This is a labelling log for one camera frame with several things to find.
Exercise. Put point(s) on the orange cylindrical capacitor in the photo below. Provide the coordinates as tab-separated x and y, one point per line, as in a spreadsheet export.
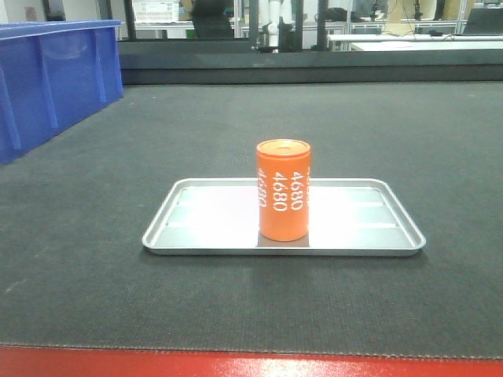
283	173

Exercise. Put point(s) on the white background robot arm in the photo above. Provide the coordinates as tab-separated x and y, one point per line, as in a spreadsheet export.
273	15

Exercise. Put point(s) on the blue plastic crate on conveyor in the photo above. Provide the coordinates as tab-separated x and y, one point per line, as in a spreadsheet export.
53	75

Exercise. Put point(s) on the silver metal tray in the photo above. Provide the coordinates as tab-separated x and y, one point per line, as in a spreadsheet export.
359	217

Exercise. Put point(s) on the black office chair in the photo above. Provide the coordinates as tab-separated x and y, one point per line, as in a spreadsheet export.
210	20

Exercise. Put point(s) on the white background desk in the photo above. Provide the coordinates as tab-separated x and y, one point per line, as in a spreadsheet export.
400	43

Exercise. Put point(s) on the red conveyor edge frame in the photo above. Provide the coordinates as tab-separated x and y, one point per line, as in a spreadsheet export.
27	361

